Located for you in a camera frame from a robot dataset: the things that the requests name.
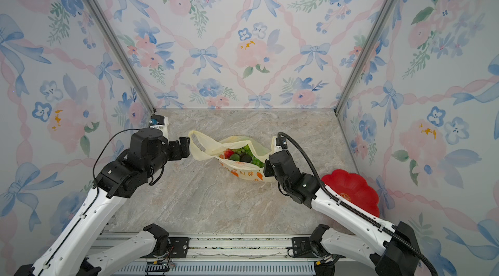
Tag yellow printed plastic bag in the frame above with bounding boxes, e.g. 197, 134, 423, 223
188, 130, 280, 182

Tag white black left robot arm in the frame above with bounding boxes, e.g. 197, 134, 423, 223
16, 126, 191, 275

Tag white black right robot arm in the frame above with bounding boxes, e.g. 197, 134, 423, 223
264, 150, 421, 275

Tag dark avocado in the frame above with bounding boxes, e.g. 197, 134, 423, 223
240, 154, 253, 163

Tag green grape bunch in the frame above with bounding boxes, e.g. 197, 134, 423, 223
238, 145, 264, 168

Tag green ribbed fruit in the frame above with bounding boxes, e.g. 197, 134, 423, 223
229, 153, 241, 162

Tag red strawberry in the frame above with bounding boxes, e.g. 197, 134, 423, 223
224, 149, 235, 159

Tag red flower-shaped plate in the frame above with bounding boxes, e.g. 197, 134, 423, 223
322, 169, 380, 217

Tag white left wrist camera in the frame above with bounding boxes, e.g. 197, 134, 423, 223
149, 114, 169, 139

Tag thin black left cable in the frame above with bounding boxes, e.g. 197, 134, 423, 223
91, 128, 140, 189

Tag black corrugated cable conduit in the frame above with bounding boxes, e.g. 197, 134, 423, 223
276, 132, 439, 276

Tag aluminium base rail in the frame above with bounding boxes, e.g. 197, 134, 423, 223
77, 232, 406, 276

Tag aluminium corner post left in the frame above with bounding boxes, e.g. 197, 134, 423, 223
83, 0, 156, 114

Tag aluminium corner post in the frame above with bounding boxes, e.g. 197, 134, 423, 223
83, 0, 156, 114
334, 0, 396, 117

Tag aluminium corner post right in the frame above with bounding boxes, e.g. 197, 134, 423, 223
334, 0, 396, 117

